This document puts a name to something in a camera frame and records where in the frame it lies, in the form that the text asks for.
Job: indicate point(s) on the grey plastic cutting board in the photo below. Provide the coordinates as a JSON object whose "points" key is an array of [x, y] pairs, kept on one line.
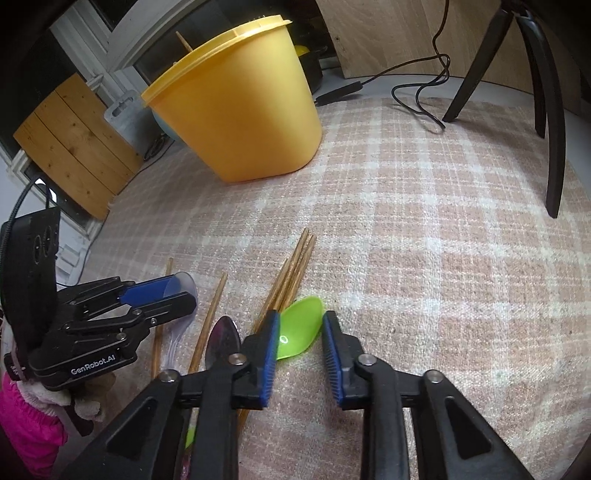
{"points": [[124, 115]]}

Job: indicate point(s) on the green plastic spoon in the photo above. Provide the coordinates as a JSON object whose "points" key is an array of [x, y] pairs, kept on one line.
{"points": [[300, 323]]}

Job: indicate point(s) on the black pot with yellow lid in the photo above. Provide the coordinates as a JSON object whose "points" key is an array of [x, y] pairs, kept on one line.
{"points": [[311, 69]]}

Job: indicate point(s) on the light wooden board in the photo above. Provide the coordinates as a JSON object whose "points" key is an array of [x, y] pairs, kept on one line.
{"points": [[378, 37]]}

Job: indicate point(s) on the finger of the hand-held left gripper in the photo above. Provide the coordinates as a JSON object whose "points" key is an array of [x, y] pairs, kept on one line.
{"points": [[161, 311], [147, 290]]}

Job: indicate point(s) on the clear plastic spoon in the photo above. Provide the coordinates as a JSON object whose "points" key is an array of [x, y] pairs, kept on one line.
{"points": [[189, 288]]}

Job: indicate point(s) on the person's left forearm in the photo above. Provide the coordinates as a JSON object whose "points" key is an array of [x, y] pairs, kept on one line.
{"points": [[27, 415]]}

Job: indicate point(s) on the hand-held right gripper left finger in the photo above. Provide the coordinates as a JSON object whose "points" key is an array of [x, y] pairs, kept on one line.
{"points": [[272, 350]]}

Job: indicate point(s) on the dark purple spoon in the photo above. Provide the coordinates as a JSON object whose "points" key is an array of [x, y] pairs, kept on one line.
{"points": [[224, 337]]}

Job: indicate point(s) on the black tripod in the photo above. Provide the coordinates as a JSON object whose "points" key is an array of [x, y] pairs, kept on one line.
{"points": [[554, 138]]}

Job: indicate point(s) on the plaid beige cloth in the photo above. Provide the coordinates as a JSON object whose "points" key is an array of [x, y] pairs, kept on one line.
{"points": [[415, 230]]}

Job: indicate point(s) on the yellow plastic container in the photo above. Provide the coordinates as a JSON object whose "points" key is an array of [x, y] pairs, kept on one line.
{"points": [[240, 115]]}

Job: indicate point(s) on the white window frame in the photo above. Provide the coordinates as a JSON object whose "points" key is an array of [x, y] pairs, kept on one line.
{"points": [[120, 46]]}

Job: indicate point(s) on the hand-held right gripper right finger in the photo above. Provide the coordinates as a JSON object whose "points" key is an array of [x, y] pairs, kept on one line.
{"points": [[332, 355]]}

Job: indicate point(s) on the wooden slat panel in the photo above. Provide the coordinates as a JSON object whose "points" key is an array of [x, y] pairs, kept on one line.
{"points": [[69, 138]]}

